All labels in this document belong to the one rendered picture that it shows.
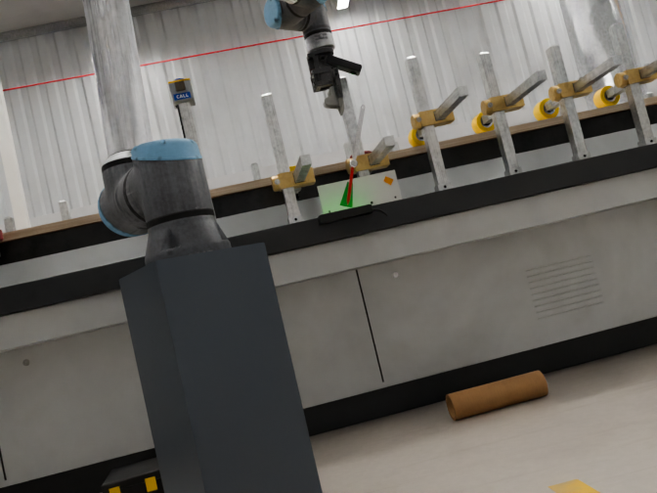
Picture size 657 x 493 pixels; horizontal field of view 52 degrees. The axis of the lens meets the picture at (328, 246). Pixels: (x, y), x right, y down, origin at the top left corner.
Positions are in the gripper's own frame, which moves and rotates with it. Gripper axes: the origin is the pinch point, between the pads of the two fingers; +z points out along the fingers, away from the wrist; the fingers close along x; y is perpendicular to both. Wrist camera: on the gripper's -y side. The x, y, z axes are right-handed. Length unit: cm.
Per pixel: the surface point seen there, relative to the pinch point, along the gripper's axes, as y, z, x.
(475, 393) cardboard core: -18, 94, 5
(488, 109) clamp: -49, 7, -6
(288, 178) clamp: 20.9, 16.4, -5.5
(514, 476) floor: -3, 101, 66
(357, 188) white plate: 0.2, 24.0, -5.6
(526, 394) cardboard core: -33, 98, 6
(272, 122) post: 22.0, -2.4, -6.2
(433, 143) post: -28.3, 14.7, -6.2
